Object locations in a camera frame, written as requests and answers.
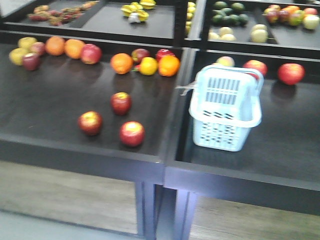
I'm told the red yellow apple front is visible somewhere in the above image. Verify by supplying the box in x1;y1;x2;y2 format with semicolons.
119;121;145;147

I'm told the light blue plastic basket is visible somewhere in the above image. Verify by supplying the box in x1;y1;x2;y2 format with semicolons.
189;65;264;152

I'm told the red apple upper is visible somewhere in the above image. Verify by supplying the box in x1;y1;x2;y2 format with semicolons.
110;92;132;116

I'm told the clear plastic tag strip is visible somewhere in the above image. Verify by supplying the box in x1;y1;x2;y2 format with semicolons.
175;80;197;96

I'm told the orange right of pepper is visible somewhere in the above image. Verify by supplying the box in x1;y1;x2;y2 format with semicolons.
158;55;180;77

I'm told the orange of pepper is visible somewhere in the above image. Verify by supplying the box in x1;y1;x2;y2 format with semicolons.
158;55;180;77
110;53;134;75

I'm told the yellow round fruit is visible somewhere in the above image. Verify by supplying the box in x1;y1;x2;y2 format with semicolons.
139;57;158;76

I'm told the black wooden display stand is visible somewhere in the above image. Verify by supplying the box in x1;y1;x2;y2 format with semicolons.
0;0;320;240

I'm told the red bell pepper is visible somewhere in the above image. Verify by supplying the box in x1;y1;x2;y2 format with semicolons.
155;48;175;62

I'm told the dark red apple rear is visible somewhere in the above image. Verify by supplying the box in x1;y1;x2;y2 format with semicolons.
131;48;150;64

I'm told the dark red apple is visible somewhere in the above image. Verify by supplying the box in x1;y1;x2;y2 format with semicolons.
22;52;41;71
131;48;150;64

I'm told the orange left of pepper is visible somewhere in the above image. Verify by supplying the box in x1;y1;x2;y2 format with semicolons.
110;53;134;75

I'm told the red apple middle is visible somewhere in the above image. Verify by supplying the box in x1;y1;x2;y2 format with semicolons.
77;111;103;136

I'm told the pale peach rear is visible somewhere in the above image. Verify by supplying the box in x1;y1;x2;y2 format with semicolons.
216;56;235;67

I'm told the big red apple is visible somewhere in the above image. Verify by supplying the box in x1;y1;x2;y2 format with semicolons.
80;43;103;65

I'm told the white garlic bulb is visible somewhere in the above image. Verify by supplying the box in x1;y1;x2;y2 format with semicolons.
128;12;141;24

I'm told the red apple right tray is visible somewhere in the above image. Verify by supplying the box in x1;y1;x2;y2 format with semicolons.
242;59;268;76

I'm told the orange leftmost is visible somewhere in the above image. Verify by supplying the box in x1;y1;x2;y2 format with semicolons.
45;36;65;56

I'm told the red apple far right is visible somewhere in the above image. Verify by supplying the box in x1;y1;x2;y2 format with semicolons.
277;63;305;86

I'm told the small pink apple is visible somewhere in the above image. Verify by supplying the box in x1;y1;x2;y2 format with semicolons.
30;41;46;56

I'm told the dark red apple left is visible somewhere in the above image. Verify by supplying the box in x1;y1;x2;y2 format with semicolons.
22;52;41;71

